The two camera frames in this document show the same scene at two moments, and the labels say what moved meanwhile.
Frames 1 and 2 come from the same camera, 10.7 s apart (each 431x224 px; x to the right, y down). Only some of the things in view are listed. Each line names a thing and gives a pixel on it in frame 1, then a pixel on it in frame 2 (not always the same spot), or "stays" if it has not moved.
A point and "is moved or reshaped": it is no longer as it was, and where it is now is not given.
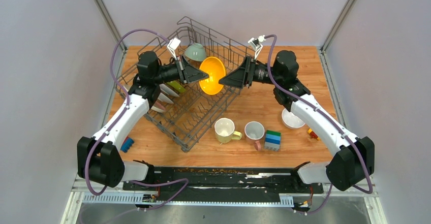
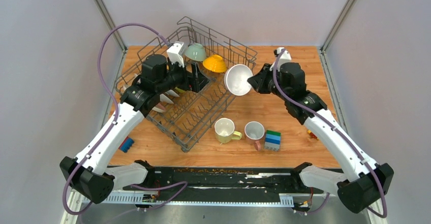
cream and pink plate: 158,107 stays
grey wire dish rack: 184,69 stays
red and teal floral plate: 162,97 stays
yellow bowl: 215,69 is moved or reshaped
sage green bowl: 195,52 stays
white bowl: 291,121 is moved or reshaped
